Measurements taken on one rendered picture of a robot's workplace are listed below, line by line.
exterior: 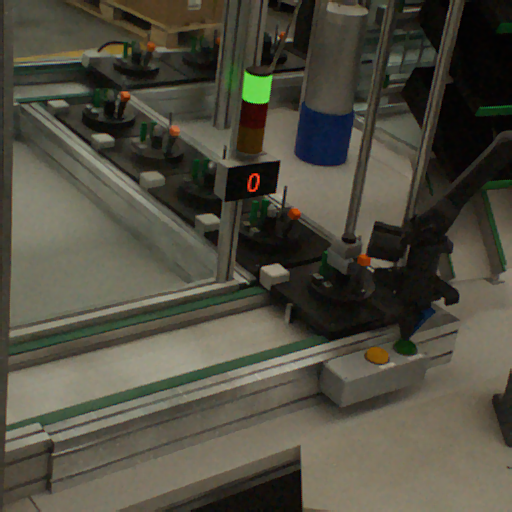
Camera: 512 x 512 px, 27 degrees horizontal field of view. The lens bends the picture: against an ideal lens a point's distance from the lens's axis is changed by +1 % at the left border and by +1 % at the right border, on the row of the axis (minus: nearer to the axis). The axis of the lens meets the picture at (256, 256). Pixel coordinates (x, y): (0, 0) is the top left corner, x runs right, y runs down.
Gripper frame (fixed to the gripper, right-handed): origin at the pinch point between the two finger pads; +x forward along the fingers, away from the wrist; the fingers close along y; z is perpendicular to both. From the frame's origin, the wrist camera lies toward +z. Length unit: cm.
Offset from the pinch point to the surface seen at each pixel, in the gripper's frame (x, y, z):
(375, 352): 4.4, 7.3, -0.2
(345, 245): -6.8, 0.3, 19.9
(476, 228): -5.2, -34.8, 17.7
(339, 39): -20, -57, 96
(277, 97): 13, -73, 138
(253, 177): -19.4, 17.4, 30.5
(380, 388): 9.8, 8.1, -3.9
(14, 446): 6, 76, 5
